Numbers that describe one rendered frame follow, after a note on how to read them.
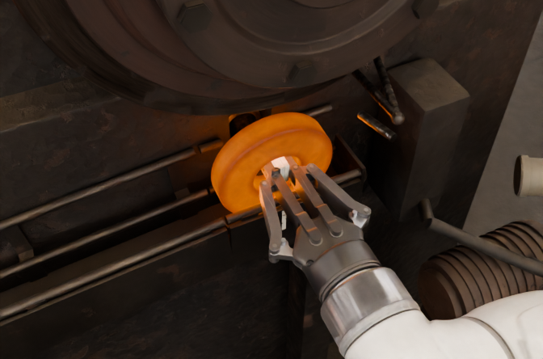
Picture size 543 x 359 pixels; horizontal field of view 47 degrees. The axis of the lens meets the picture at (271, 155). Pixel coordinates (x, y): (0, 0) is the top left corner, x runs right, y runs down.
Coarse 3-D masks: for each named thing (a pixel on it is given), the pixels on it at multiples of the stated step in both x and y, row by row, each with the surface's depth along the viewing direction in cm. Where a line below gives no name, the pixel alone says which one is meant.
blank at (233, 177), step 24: (264, 120) 72; (288, 120) 73; (312, 120) 75; (240, 144) 72; (264, 144) 71; (288, 144) 73; (312, 144) 75; (216, 168) 74; (240, 168) 72; (240, 192) 76
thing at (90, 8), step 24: (72, 0) 47; (96, 0) 48; (120, 0) 47; (144, 0) 47; (96, 24) 49; (120, 24) 50; (144, 24) 49; (168, 24) 50; (120, 48) 52; (144, 48) 53; (168, 48) 51; (144, 72) 54; (168, 72) 56; (192, 72) 57; (216, 72) 55; (216, 96) 60; (240, 96) 61
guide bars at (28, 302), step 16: (336, 176) 82; (352, 176) 83; (256, 208) 79; (208, 224) 77; (224, 224) 77; (176, 240) 76; (192, 240) 78; (128, 256) 75; (144, 256) 75; (96, 272) 74; (112, 272) 74; (64, 288) 73; (80, 288) 75; (16, 304) 72; (32, 304) 72; (0, 320) 73
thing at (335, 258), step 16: (320, 224) 69; (352, 224) 69; (304, 240) 68; (336, 240) 68; (352, 240) 65; (304, 256) 66; (320, 256) 64; (336, 256) 63; (352, 256) 63; (368, 256) 64; (304, 272) 67; (320, 272) 64; (336, 272) 63; (352, 272) 63; (320, 288) 64
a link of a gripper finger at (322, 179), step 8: (312, 168) 74; (320, 176) 73; (328, 176) 73; (312, 184) 75; (320, 184) 73; (328, 184) 73; (336, 184) 73; (320, 192) 74; (328, 192) 73; (336, 192) 72; (344, 192) 72; (328, 200) 74; (336, 200) 72; (344, 200) 71; (352, 200) 71; (336, 208) 73; (344, 208) 71; (352, 208) 70; (360, 208) 70; (368, 208) 70; (344, 216) 72; (360, 216) 70; (368, 216) 70
